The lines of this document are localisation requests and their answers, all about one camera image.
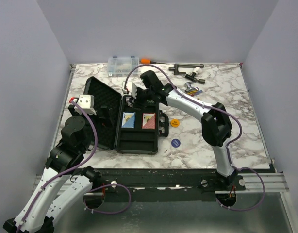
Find orange big blind button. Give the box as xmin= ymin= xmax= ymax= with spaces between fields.
xmin=170 ymin=119 xmax=180 ymax=128

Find chrome metal fitting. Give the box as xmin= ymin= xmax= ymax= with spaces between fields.
xmin=184 ymin=82 xmax=199 ymax=94

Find black foam-lined poker case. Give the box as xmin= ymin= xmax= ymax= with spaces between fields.
xmin=84 ymin=77 xmax=169 ymax=154

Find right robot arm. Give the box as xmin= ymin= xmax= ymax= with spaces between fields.
xmin=123 ymin=70 xmax=235 ymax=190

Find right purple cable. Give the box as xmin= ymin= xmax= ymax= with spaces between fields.
xmin=122 ymin=64 xmax=266 ymax=212

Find black white cylinder tool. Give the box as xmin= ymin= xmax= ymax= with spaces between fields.
xmin=185 ymin=67 xmax=206 ymax=84

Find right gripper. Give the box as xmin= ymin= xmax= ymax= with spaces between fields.
xmin=129 ymin=87 xmax=153 ymax=110

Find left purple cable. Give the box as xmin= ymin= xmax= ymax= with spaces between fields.
xmin=15 ymin=97 xmax=132 ymax=233

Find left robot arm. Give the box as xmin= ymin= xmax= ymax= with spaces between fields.
xmin=3 ymin=95 xmax=117 ymax=233

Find black metal clamp tool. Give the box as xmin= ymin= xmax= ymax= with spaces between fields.
xmin=168 ymin=63 xmax=204 ymax=75

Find orange handled screwdriver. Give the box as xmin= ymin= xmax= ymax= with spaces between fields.
xmin=140 ymin=59 xmax=167 ymax=65

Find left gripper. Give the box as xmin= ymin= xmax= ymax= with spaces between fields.
xmin=70 ymin=104 xmax=114 ymax=151

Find red playing card deck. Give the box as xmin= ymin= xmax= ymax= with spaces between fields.
xmin=142 ymin=113 xmax=156 ymax=130

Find aluminium extrusion frame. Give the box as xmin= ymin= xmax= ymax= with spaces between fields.
xmin=242 ymin=173 xmax=289 ymax=193

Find yellow handled needle-nose pliers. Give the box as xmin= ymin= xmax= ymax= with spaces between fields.
xmin=188 ymin=91 xmax=199 ymax=100

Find blue small blind button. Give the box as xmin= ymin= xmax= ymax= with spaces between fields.
xmin=171 ymin=138 xmax=181 ymax=148

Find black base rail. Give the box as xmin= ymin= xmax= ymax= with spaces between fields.
xmin=42 ymin=166 xmax=247 ymax=203

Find blue playing card deck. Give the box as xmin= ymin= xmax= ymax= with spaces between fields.
xmin=121 ymin=112 xmax=136 ymax=129

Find clear plastic organizer box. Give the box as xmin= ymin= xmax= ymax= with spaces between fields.
xmin=107 ymin=56 xmax=139 ymax=77

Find purple cable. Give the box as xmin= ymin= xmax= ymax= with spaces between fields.
xmin=122 ymin=64 xmax=266 ymax=212
xmin=15 ymin=97 xmax=132 ymax=233

